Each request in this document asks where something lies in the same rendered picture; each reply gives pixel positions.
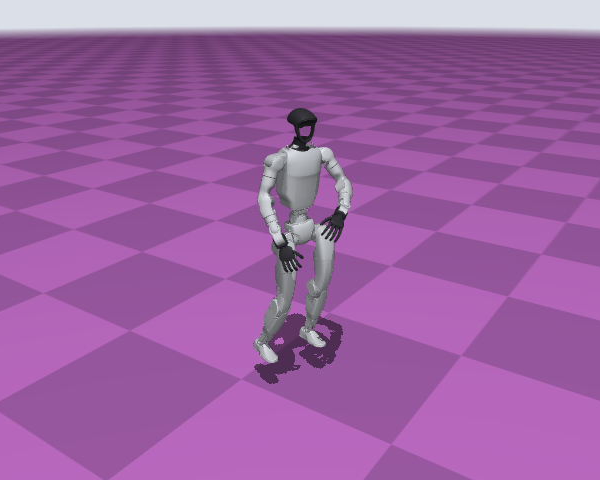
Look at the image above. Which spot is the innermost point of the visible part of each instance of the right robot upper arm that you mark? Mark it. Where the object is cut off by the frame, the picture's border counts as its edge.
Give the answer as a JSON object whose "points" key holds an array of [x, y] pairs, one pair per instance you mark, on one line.
{"points": [[272, 165]]}

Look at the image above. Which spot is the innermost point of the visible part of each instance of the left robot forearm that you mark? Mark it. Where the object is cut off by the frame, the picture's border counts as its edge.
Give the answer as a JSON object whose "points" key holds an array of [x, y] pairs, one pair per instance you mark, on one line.
{"points": [[345, 196]]}

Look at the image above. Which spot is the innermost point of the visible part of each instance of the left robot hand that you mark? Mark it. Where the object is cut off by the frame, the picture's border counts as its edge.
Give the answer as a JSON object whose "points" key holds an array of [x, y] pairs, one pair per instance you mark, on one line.
{"points": [[337, 222]]}

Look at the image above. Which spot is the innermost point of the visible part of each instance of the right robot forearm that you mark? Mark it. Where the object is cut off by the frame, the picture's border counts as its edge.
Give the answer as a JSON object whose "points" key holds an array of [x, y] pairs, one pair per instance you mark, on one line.
{"points": [[269, 214]]}

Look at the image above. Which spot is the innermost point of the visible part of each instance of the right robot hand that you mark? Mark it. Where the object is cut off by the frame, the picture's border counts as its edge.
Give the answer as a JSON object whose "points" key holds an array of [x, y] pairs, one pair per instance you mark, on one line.
{"points": [[286, 254]]}

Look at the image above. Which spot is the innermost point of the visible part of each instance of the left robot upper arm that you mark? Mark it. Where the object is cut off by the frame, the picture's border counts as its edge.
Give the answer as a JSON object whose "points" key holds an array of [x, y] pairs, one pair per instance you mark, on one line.
{"points": [[333, 167]]}

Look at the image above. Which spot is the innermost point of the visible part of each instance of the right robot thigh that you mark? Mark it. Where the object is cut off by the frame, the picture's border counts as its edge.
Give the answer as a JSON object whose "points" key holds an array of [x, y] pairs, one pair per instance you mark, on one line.
{"points": [[285, 282]]}

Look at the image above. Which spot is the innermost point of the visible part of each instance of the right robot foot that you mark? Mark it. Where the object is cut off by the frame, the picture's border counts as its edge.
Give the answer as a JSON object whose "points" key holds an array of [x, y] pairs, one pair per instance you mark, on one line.
{"points": [[265, 351]]}

